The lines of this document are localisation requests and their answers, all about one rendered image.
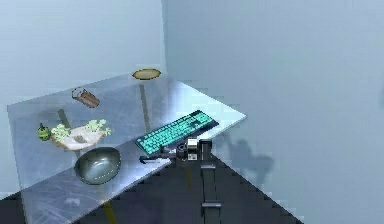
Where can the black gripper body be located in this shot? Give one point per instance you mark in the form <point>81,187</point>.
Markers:
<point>181,155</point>

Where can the small green round fruit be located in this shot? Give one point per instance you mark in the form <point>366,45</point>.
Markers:
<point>44,133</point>

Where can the dark grey round bowl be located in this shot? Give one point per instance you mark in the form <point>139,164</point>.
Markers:
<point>97,166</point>

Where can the tan round plate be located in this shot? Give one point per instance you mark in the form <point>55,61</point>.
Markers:
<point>146,74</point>

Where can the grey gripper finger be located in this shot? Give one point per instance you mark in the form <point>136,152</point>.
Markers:
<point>168,150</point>
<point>156,160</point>

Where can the glass table with yellow legs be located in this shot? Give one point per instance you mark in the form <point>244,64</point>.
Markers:
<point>133,100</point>

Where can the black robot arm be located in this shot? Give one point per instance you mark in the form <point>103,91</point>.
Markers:
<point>209,180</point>

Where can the black keyboard with teal keys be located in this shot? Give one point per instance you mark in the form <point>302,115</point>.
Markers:
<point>173,132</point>

